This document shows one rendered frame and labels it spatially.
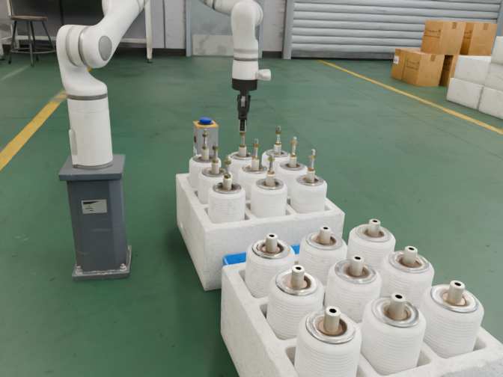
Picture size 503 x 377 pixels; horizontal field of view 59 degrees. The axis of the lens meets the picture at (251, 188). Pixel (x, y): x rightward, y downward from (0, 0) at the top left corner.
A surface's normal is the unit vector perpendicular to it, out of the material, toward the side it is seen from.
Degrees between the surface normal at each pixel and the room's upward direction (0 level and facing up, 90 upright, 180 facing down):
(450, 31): 90
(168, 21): 90
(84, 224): 90
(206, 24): 90
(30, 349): 0
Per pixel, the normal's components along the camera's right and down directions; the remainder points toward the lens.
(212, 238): 0.33, 0.38
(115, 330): 0.04, -0.92
